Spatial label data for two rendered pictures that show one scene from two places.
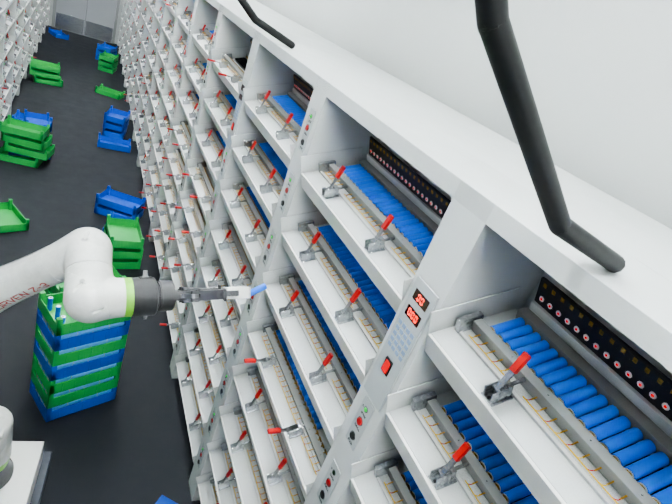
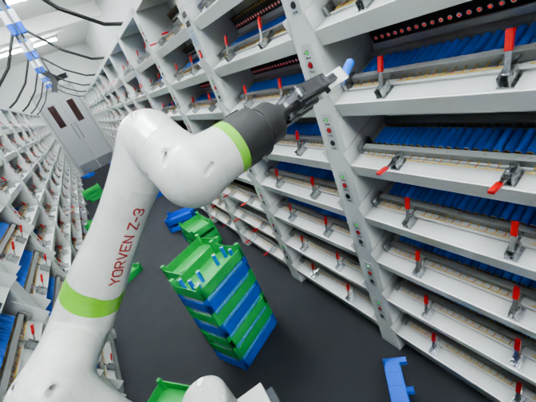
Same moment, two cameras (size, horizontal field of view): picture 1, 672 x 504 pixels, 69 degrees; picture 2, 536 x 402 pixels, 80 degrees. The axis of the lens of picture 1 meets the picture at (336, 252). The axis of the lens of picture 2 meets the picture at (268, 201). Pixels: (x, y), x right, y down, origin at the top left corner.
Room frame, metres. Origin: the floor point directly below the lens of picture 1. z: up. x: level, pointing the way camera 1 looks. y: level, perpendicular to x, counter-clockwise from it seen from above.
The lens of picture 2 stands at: (0.41, 0.31, 1.32)
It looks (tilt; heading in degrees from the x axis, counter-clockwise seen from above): 25 degrees down; 9
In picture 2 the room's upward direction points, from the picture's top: 23 degrees counter-clockwise
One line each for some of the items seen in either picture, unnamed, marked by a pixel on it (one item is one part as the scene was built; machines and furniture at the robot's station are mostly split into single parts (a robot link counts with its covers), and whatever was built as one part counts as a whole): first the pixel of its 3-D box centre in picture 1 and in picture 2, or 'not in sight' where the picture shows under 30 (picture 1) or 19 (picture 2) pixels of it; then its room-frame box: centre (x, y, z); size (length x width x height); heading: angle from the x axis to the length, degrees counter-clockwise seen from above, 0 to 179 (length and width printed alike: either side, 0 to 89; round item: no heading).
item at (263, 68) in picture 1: (228, 232); (259, 145); (2.03, 0.50, 0.87); 0.20 x 0.09 x 1.75; 123
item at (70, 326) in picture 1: (86, 306); (207, 267); (1.61, 0.89, 0.52); 0.30 x 0.20 x 0.08; 145
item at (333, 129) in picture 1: (269, 330); (361, 156); (1.44, 0.12, 0.87); 0.20 x 0.09 x 1.75; 123
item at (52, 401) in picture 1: (76, 376); (240, 325); (1.61, 0.89, 0.12); 0.30 x 0.20 x 0.08; 145
